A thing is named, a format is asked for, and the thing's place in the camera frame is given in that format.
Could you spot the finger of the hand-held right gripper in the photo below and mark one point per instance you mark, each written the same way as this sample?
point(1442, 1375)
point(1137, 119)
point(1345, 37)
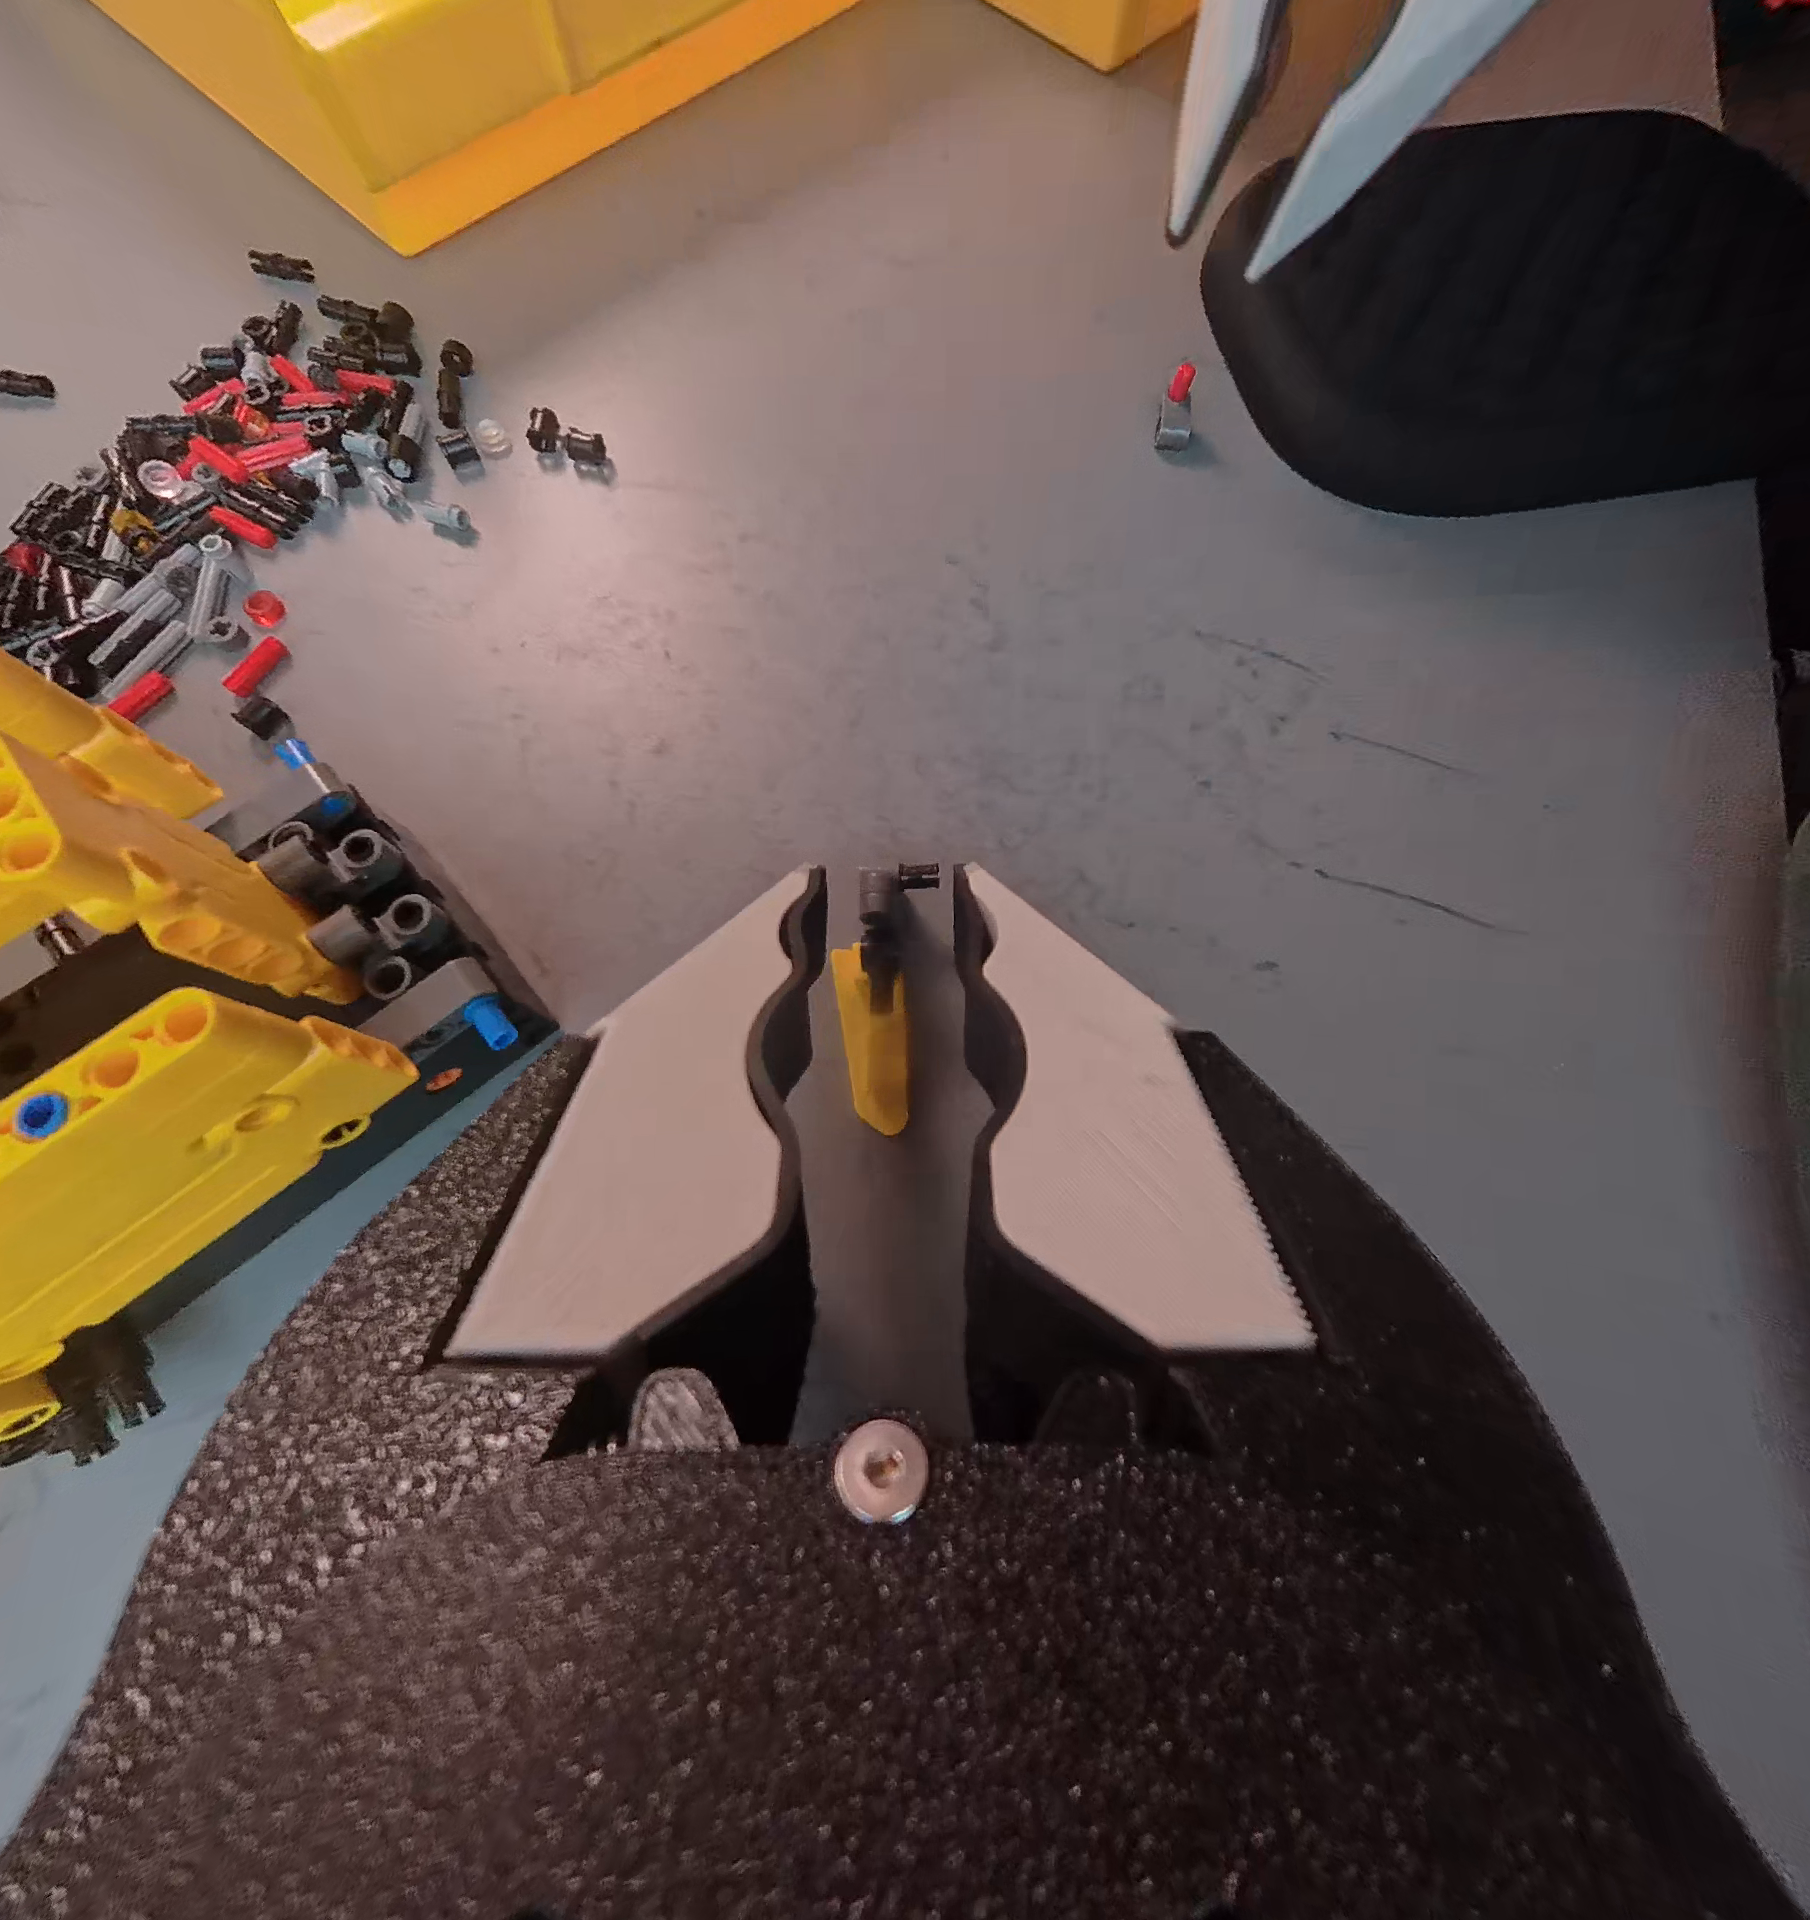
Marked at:
point(1368, 119)
point(1223, 107)

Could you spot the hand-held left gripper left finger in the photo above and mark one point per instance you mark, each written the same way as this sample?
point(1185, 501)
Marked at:
point(623, 1199)

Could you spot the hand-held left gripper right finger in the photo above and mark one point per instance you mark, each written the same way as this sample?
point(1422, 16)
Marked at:
point(1147, 1199)

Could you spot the small yellow lego subassembly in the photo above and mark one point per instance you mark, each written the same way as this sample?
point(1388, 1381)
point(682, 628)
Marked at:
point(877, 1019)

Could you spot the grey lego connector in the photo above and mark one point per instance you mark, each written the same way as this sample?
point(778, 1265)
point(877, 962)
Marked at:
point(1174, 433)

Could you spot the yellow black lego model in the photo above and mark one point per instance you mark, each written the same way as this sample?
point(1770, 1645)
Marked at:
point(156, 1110)

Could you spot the pile of small lego pins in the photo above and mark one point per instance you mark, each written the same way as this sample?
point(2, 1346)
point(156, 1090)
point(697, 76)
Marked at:
point(217, 498)

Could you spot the empty yellow storage bin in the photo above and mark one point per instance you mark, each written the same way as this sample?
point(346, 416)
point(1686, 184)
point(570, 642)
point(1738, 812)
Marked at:
point(1101, 21)

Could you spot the black textured pad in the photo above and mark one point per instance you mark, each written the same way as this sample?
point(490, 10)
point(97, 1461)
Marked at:
point(1536, 301)

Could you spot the yellow bin with small parts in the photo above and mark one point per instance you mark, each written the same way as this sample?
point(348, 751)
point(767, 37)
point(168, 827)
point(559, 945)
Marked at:
point(452, 90)

